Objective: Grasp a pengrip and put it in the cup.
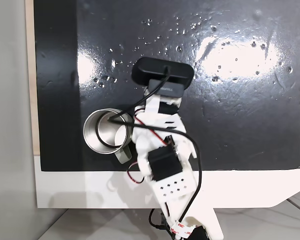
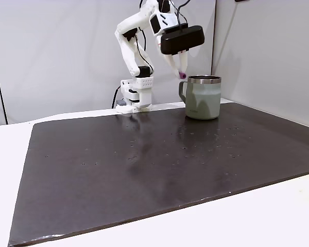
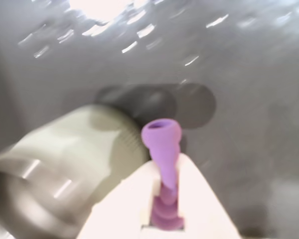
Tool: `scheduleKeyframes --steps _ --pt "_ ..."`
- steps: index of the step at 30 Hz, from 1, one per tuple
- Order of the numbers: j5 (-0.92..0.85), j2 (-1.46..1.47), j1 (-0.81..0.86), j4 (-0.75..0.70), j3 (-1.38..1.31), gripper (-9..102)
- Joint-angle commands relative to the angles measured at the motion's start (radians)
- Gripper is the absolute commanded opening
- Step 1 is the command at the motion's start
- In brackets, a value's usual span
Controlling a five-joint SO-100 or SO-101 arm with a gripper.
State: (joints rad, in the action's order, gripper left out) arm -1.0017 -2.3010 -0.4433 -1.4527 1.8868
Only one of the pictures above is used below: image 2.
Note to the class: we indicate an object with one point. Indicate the purple pen grip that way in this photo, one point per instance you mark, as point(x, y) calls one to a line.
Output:
point(182, 75)

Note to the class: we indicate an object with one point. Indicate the grey-green steel-rimmed mug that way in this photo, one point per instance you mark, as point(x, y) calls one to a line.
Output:
point(203, 103)

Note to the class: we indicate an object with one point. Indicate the dark brown table mat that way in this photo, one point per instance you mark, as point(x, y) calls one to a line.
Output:
point(144, 175)

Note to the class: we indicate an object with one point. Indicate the black oval camera box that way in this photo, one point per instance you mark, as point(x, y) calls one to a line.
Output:
point(182, 38)

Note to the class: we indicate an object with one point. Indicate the black object on wall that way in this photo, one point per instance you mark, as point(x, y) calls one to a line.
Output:
point(241, 0)

